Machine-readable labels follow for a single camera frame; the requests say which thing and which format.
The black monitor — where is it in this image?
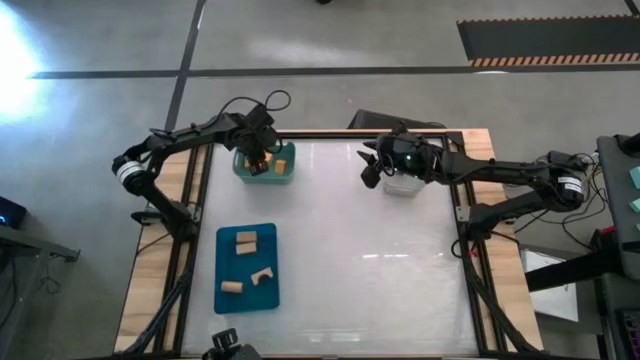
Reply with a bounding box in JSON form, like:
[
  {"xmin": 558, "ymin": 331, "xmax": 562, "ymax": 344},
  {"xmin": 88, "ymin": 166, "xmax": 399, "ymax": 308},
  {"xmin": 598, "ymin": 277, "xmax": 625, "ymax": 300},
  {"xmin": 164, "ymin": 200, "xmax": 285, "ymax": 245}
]
[{"xmin": 347, "ymin": 109, "xmax": 447, "ymax": 132}]

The natural wood arch block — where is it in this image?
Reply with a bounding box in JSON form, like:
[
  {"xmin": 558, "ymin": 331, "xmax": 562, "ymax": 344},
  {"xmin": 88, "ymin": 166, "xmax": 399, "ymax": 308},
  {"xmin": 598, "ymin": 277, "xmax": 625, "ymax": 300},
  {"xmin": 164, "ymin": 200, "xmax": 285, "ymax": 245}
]
[{"xmin": 250, "ymin": 266, "xmax": 276, "ymax": 287}]

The grey side desk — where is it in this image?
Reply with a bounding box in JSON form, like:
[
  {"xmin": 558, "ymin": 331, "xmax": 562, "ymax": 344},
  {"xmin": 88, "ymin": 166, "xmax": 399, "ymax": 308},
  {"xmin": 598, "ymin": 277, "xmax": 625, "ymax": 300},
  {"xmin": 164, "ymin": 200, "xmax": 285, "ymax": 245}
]
[{"xmin": 596, "ymin": 132, "xmax": 640, "ymax": 281}]

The teal plastic bin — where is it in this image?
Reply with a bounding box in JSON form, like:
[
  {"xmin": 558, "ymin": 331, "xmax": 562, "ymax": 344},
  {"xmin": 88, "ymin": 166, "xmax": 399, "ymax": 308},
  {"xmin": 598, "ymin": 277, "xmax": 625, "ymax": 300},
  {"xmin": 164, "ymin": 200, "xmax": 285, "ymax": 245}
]
[{"xmin": 231, "ymin": 140, "xmax": 297, "ymax": 186}]

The white paper sheet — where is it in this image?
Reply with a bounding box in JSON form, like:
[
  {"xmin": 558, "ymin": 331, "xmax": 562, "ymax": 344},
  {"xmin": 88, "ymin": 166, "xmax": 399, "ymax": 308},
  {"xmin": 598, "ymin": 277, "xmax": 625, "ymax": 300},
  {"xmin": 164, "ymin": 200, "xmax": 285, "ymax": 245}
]
[{"xmin": 519, "ymin": 248, "xmax": 580, "ymax": 323}]

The white plastic bin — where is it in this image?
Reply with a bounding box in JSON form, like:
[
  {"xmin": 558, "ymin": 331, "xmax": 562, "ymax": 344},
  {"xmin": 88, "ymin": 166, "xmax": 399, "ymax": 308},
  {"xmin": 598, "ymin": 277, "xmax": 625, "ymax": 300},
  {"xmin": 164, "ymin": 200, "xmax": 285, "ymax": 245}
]
[{"xmin": 381, "ymin": 169, "xmax": 427, "ymax": 198}]

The black keyboard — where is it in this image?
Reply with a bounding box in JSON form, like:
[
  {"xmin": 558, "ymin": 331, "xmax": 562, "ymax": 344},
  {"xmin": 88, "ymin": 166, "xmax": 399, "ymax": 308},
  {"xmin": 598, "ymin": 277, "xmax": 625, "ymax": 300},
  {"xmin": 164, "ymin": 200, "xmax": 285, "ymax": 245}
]
[{"xmin": 615, "ymin": 308, "xmax": 640, "ymax": 360}]

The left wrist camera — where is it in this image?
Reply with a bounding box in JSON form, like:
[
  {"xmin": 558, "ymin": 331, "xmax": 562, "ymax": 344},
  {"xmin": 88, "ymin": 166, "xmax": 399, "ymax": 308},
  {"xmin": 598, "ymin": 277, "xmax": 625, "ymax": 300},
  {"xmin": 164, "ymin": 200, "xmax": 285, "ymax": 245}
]
[{"xmin": 247, "ymin": 103, "xmax": 276, "ymax": 129}]

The blue plastic bin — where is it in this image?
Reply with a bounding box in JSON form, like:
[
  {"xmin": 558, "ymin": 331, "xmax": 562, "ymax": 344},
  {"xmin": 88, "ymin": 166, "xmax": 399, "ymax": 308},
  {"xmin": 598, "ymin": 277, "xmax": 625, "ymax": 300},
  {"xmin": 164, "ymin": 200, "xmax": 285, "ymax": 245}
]
[{"xmin": 213, "ymin": 222, "xmax": 282, "ymax": 316}]

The black table-level camera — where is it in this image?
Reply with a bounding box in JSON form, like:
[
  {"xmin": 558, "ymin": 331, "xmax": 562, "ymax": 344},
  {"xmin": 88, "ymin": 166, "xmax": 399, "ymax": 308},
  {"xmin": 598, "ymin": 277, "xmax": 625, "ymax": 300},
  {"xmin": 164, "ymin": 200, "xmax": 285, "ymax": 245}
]
[{"xmin": 201, "ymin": 327, "xmax": 262, "ymax": 360}]

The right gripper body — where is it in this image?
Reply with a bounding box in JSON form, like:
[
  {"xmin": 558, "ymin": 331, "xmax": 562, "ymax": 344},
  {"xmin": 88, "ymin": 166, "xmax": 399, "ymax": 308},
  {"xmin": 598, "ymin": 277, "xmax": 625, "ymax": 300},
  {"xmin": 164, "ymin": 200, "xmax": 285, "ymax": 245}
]
[{"xmin": 374, "ymin": 130, "xmax": 444, "ymax": 182}]

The black electronic device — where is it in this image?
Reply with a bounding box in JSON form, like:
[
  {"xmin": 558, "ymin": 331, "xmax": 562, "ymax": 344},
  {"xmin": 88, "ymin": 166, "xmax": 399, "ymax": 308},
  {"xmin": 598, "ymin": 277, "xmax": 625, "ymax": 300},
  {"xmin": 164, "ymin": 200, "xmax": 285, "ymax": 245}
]
[{"xmin": 0, "ymin": 195, "xmax": 28, "ymax": 231}]

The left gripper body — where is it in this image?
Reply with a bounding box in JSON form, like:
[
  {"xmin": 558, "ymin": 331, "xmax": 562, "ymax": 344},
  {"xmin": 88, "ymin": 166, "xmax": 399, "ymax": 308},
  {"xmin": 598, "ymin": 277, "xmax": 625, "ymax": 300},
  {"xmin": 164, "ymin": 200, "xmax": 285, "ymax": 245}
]
[{"xmin": 230, "ymin": 112, "xmax": 280, "ymax": 158}]

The black hazard-striped floor mat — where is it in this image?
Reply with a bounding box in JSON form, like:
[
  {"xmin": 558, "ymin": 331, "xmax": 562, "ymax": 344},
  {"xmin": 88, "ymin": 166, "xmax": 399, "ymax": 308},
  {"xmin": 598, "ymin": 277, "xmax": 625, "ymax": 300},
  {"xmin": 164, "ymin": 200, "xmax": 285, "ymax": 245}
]
[{"xmin": 456, "ymin": 14, "xmax": 640, "ymax": 68}]

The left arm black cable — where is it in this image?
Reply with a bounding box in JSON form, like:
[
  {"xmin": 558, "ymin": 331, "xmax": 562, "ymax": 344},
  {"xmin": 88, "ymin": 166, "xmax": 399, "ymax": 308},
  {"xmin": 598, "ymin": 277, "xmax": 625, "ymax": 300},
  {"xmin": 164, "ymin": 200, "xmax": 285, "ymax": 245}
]
[{"xmin": 213, "ymin": 89, "xmax": 293, "ymax": 132}]

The black aluminium table frame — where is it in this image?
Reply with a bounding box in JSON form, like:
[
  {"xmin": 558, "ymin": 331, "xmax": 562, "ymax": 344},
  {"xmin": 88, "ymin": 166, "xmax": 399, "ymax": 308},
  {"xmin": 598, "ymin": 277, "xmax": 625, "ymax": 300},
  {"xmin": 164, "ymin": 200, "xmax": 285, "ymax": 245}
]
[{"xmin": 112, "ymin": 128, "xmax": 546, "ymax": 360}]

